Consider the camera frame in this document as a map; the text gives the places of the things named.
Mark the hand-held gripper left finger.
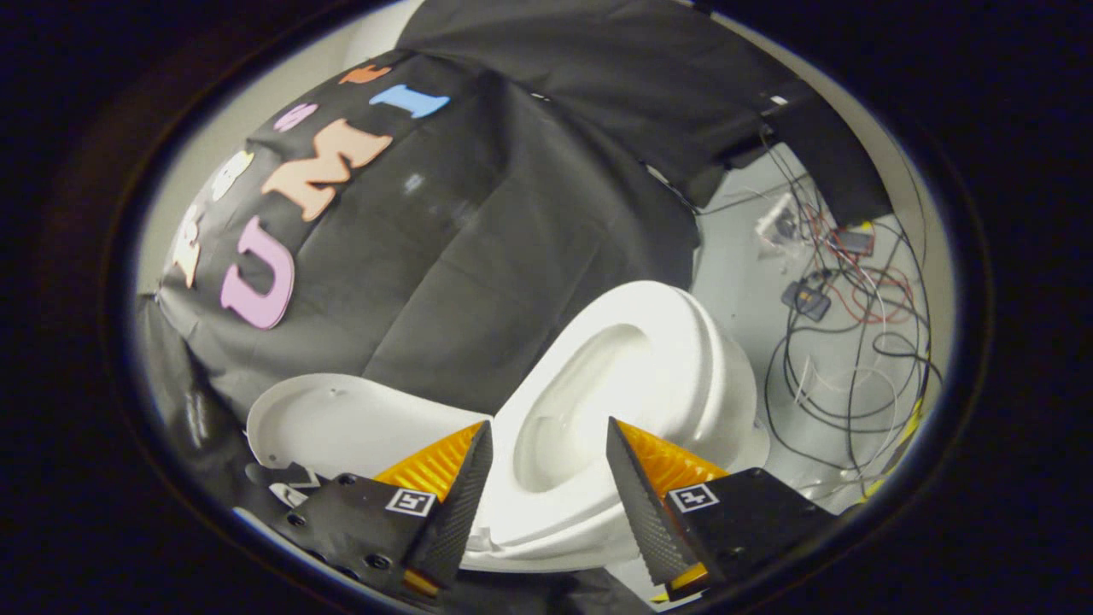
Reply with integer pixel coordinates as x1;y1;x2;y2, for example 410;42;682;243
286;420;494;599

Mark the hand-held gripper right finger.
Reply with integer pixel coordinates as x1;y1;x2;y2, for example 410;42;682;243
605;417;838;599

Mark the white toilet bowl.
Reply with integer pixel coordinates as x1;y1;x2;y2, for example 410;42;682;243
465;280;769;571

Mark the clear plastic bag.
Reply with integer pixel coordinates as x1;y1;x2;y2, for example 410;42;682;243
756;195;804;250

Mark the black backdrop cloth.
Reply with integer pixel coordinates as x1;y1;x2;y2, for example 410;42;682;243
137;0;893;479

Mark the tangle of cables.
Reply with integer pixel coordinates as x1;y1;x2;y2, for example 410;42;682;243
696;128;944;496

